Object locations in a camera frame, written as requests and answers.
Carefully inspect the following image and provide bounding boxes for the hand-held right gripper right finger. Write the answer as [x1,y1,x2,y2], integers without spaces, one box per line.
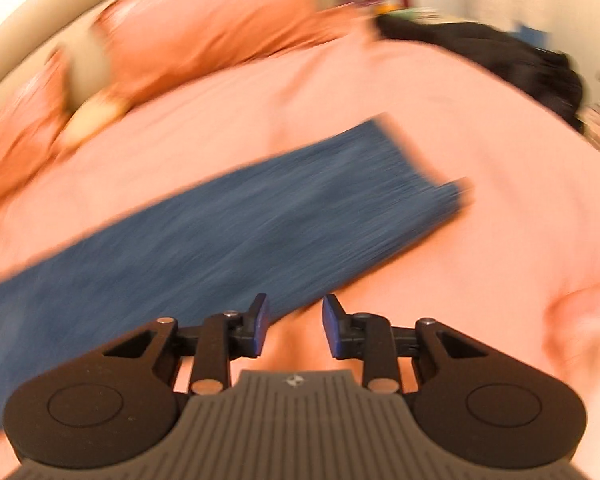
[322,294,487,394]

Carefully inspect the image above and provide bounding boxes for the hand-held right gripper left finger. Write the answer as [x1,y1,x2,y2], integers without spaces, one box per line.
[102,293,270,395]

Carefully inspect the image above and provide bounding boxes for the blue denim pants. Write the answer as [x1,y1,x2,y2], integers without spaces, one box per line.
[0,117,473,431]

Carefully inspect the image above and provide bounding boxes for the yellow pillow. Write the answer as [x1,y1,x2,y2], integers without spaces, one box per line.
[61,94,127,147]

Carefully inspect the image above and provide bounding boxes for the large orange pillow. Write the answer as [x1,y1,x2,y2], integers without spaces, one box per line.
[94,0,366,108]

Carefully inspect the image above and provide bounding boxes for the small orange pillow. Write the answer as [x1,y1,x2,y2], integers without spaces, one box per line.
[0,49,83,213]

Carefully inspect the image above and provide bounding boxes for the dark cloth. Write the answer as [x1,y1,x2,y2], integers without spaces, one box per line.
[374,14,587,135]

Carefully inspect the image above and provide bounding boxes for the beige padded headboard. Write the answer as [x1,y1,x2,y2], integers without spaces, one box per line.
[0,0,341,117]

